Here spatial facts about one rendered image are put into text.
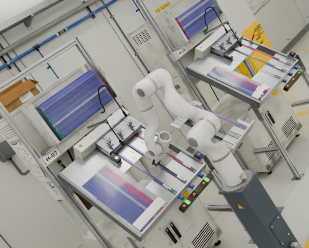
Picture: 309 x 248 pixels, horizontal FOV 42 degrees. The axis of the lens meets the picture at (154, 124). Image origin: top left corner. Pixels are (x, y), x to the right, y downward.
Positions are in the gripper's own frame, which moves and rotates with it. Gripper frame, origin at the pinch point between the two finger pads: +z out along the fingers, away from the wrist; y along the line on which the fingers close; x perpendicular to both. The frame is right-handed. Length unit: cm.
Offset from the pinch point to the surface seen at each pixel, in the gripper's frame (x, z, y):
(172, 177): 15.4, -1.5, 2.7
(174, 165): 10.5, -0.7, -6.7
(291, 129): 56, 55, -150
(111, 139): -34.6, 0.9, 6.9
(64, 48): -99, -27, -11
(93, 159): -34.9, 7.0, 24.8
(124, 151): -23.0, 5.0, 6.6
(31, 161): -70, 23, 49
